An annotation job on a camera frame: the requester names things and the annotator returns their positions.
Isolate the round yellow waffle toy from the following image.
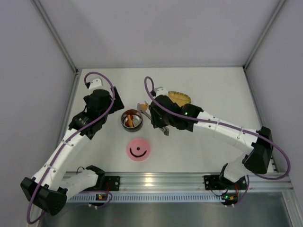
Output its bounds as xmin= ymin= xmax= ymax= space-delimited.
xmin=141 ymin=104 xmax=148 ymax=111

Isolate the round steel lunch bowl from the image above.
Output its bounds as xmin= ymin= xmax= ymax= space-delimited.
xmin=121 ymin=109 xmax=143 ymax=132

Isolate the salmon-coloured fish food toy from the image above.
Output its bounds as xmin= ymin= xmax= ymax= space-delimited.
xmin=125 ymin=120 xmax=134 ymax=128

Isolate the pink round lid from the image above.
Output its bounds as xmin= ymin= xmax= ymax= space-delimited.
xmin=126 ymin=138 xmax=151 ymax=162

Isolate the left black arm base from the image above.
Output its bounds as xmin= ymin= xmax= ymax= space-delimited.
xmin=94 ymin=175 xmax=120 ymax=192

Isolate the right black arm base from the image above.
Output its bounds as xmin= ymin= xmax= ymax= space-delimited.
xmin=203 ymin=175 xmax=247 ymax=191

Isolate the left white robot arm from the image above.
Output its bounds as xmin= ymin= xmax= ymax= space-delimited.
xmin=20 ymin=87 xmax=124 ymax=216

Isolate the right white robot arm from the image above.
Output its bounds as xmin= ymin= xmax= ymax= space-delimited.
xmin=149 ymin=95 xmax=273 ymax=185

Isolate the bamboo woven serving tray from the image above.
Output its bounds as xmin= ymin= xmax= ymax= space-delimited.
xmin=168 ymin=91 xmax=191 ymax=107

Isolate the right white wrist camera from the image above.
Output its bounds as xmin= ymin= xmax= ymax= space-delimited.
xmin=153 ymin=87 xmax=169 ymax=97

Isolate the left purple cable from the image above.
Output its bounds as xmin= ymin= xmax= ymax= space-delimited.
xmin=27 ymin=71 xmax=116 ymax=224

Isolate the purple cable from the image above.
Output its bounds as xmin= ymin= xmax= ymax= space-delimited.
xmin=144 ymin=76 xmax=291 ymax=181
xmin=27 ymin=71 xmax=116 ymax=224

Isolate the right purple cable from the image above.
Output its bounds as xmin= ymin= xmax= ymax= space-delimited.
xmin=144 ymin=76 xmax=291 ymax=181

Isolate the aluminium mounting rail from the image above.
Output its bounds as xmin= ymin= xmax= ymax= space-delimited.
xmin=106 ymin=172 xmax=293 ymax=193

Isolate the slotted cable duct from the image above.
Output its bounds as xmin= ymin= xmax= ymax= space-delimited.
xmin=67 ymin=192 xmax=223 ymax=203

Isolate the left aluminium frame post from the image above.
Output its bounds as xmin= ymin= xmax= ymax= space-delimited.
xmin=30 ymin=0 xmax=80 ymax=74

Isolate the aluminium frame post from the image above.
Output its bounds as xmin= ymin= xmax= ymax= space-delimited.
xmin=243 ymin=0 xmax=294 ymax=70
xmin=30 ymin=0 xmax=80 ymax=74

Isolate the right aluminium frame post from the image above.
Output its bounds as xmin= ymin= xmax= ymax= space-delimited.
xmin=243 ymin=0 xmax=294 ymax=70

